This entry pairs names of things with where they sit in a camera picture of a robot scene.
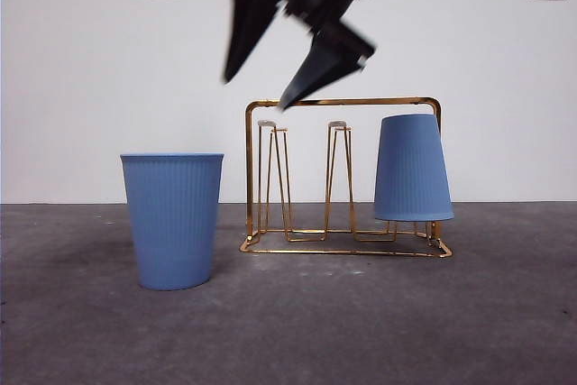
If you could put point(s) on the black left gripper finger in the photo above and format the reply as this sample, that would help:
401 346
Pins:
329 62
250 15

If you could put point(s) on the blue ribbed plastic cup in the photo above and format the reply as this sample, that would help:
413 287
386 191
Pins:
412 168
172 222

